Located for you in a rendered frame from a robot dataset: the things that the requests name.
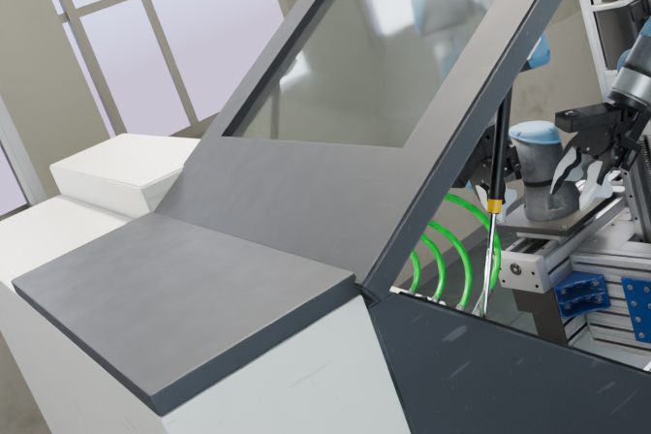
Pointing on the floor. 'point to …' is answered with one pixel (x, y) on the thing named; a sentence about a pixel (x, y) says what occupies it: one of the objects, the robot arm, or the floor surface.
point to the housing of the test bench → (184, 329)
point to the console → (124, 172)
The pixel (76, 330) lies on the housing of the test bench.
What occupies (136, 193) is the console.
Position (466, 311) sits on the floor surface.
